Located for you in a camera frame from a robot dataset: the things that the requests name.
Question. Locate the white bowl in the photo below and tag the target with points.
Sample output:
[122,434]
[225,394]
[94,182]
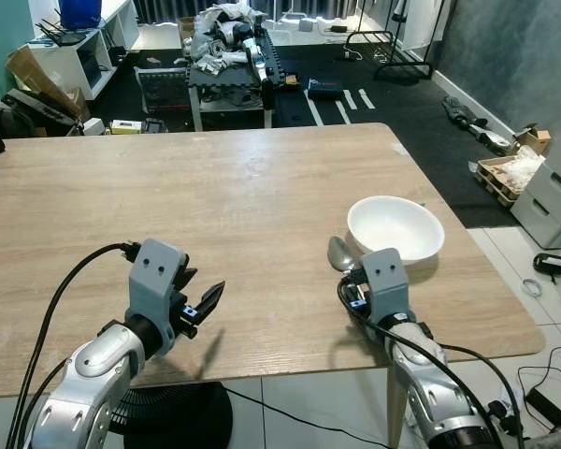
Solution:
[397,229]

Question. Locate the black floor fan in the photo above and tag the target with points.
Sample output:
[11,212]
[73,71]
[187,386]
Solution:
[173,416]

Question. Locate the wooden pallet with plastic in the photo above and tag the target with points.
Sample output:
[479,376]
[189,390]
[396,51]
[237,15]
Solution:
[510,178]

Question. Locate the white shelf unit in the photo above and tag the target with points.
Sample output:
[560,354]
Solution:
[84,65]

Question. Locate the brown cardboard sheet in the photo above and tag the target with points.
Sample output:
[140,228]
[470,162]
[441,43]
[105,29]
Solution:
[42,79]

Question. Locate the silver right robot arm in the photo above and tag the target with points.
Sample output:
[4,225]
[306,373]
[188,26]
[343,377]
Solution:
[439,383]

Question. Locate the dark workbench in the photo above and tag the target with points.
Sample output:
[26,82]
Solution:
[229,94]

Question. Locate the blue container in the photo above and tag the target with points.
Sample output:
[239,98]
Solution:
[79,11]

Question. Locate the blue box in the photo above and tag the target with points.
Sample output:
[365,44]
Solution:
[325,89]

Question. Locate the black router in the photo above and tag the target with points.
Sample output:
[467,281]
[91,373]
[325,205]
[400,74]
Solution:
[64,37]

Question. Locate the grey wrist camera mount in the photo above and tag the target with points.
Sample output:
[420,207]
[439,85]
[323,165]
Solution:
[154,276]
[385,281]

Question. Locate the grey floor tool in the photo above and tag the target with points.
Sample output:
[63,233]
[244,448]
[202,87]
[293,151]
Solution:
[467,122]

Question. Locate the small white box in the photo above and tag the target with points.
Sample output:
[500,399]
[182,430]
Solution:
[93,125]

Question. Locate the black metal rack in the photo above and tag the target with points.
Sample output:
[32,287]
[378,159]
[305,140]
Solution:
[393,65]

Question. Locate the grey green cloth bundle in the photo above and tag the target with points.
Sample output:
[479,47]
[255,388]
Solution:
[553,441]

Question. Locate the black crate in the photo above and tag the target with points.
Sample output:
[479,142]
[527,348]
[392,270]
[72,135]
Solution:
[161,89]

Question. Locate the metal spoon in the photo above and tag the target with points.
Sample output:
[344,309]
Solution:
[339,253]

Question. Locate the white drawer cabinet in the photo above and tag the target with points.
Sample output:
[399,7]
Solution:
[552,201]

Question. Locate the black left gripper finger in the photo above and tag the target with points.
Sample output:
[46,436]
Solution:
[184,281]
[208,304]

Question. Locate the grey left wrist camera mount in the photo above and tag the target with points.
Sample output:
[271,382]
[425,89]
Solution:
[154,276]

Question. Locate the small cardboard box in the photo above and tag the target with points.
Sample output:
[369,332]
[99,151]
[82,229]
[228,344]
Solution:
[535,140]

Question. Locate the yellow green device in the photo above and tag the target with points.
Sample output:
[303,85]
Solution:
[126,126]

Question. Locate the black adapter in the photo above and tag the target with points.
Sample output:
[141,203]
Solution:
[549,264]

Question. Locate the black power brick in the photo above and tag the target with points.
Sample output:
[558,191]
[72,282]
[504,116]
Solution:
[544,405]

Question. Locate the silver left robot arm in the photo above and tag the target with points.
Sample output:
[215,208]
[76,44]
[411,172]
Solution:
[93,374]

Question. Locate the dark curtain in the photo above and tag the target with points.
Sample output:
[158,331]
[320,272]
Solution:
[164,9]

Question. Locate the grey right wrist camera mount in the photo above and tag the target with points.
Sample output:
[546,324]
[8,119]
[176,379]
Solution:
[385,281]

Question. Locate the pile of grey parts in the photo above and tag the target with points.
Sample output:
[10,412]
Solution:
[226,37]

